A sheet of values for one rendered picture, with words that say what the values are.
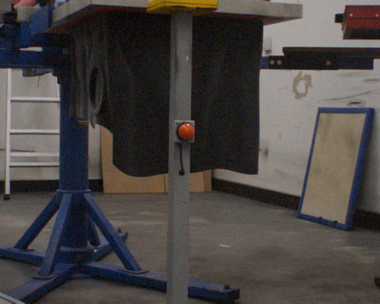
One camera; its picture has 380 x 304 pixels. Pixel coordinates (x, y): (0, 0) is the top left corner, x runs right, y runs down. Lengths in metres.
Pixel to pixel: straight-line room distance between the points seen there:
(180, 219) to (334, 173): 3.31
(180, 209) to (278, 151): 4.19
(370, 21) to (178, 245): 1.51
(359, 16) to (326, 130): 2.27
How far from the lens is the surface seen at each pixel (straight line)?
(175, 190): 1.85
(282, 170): 5.98
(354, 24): 3.10
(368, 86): 5.01
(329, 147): 5.23
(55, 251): 3.22
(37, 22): 2.63
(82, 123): 3.40
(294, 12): 2.20
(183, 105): 1.85
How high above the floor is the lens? 0.70
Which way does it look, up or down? 3 degrees down
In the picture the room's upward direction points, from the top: 1 degrees clockwise
